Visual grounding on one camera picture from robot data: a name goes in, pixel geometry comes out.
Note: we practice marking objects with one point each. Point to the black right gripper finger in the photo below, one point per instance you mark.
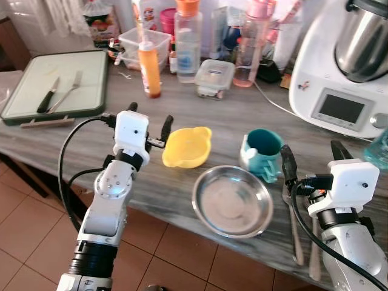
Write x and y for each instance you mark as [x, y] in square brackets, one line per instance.
[339, 153]
[289, 163]

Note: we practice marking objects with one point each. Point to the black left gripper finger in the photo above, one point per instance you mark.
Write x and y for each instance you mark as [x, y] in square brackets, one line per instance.
[132, 107]
[166, 128]

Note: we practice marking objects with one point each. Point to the silver metal fork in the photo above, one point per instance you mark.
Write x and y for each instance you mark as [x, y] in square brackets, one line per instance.
[315, 254]
[76, 79]

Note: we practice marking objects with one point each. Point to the yellow plastic bowl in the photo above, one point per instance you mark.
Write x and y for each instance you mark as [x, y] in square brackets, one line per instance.
[187, 148]

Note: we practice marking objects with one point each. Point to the white kitchen cooking machine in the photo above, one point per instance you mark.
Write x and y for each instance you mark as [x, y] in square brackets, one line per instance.
[309, 66]

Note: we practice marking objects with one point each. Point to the silver metal spoon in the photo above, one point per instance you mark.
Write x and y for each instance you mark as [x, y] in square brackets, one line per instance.
[295, 236]

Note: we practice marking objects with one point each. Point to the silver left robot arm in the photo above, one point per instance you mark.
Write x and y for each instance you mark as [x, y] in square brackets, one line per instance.
[103, 212]

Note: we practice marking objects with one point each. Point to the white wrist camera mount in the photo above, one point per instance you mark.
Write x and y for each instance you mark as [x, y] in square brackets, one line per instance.
[131, 130]
[345, 185]

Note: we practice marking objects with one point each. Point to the clear open plastic box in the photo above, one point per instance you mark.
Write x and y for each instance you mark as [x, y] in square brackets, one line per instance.
[128, 48]

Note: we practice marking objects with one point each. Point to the white cartoon print carton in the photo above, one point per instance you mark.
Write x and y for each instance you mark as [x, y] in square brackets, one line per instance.
[147, 13]

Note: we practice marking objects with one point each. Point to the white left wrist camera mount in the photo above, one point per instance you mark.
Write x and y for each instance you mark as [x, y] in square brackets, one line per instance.
[131, 130]

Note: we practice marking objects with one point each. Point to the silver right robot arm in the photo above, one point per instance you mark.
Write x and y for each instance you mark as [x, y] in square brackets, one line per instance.
[354, 254]

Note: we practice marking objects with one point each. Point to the magenta plastic cup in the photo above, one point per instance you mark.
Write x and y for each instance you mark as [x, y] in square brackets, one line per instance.
[167, 19]

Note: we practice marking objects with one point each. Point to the teal plastic cup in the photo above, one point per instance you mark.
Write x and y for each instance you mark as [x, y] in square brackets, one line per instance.
[257, 160]

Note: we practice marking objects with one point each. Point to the small black object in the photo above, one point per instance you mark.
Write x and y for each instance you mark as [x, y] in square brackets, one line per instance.
[270, 73]

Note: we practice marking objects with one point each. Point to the stainless steel plate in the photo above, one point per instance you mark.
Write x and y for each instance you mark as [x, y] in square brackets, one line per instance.
[233, 203]

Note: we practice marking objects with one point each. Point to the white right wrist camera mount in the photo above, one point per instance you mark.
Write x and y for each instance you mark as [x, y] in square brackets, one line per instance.
[345, 185]

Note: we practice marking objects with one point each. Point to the blue plastic water bottle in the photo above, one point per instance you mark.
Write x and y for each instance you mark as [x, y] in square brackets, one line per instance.
[379, 151]

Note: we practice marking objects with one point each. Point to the green rimmed cutting board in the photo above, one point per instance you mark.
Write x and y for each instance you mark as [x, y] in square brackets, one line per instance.
[30, 73]

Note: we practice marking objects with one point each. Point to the small lidded plastic container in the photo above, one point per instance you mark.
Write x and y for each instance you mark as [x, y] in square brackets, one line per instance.
[215, 76]

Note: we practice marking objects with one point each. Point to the clear bottle with orange cap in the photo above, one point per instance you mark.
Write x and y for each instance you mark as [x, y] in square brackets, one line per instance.
[188, 48]

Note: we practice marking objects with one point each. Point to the orange sauce squeeze bottle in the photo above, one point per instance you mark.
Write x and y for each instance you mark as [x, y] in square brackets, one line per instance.
[150, 70]

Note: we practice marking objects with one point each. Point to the pink drinking bottle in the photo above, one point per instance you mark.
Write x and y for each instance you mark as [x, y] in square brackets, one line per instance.
[251, 51]

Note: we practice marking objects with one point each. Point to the fruit print juice carton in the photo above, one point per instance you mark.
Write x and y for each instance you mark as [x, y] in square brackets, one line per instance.
[102, 24]

